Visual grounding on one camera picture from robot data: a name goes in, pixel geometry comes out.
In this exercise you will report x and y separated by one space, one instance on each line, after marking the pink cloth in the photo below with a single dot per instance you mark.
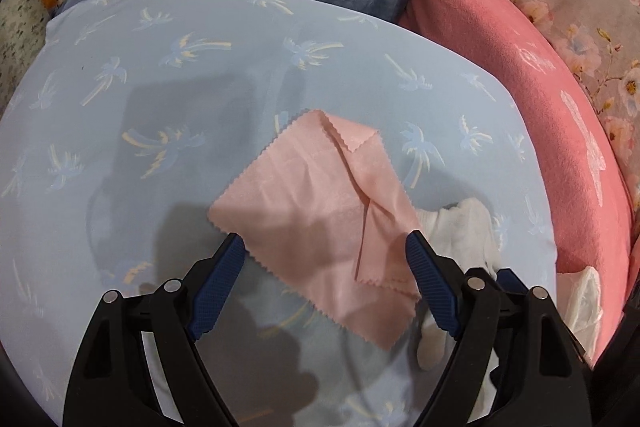
310 207

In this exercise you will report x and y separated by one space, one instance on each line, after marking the light blue palm print pillow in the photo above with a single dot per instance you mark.
150 72

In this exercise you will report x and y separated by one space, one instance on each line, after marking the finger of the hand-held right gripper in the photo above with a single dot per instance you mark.
509 279

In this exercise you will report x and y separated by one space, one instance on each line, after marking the floral bed sheet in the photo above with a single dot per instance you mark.
575 7

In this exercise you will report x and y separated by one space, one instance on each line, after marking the white sock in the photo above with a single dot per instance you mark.
465 227

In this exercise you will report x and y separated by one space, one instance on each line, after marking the pink blanket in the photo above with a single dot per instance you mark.
500 57

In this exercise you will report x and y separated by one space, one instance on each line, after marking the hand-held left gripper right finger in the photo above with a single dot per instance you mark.
430 282

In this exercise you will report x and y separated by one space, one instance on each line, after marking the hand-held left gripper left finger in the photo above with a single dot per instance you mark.
220 287

